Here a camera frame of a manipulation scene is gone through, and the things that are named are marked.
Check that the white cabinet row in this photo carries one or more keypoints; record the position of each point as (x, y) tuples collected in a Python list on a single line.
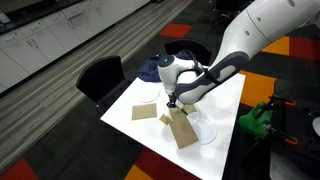
[(40, 43)]

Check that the white plate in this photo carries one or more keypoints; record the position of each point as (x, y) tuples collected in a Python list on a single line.
[(317, 126)]

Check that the white round disc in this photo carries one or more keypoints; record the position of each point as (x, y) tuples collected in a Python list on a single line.
[(206, 131), (148, 95)]

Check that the blue cloth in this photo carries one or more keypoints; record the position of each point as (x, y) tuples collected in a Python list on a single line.
[(148, 71)]

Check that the large tan cardboard piece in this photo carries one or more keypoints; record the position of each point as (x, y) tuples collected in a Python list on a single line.
[(183, 130)]

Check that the small tan cardboard square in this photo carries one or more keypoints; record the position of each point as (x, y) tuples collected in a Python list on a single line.
[(165, 119)]

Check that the dark countertop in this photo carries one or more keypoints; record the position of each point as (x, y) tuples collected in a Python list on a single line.
[(30, 13)]

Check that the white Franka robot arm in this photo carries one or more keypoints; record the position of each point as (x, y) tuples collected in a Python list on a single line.
[(253, 30)]

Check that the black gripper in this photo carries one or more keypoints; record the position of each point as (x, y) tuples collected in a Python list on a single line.
[(172, 99)]

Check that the green pen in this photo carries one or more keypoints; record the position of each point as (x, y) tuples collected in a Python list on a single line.
[(182, 111)]

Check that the rectangular tan cardboard piece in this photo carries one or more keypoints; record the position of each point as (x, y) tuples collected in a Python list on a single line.
[(144, 111)]

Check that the black chair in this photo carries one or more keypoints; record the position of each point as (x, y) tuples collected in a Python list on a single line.
[(176, 46), (100, 78)]

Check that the black clamp orange tips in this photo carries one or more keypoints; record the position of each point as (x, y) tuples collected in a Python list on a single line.
[(290, 140), (289, 103)]

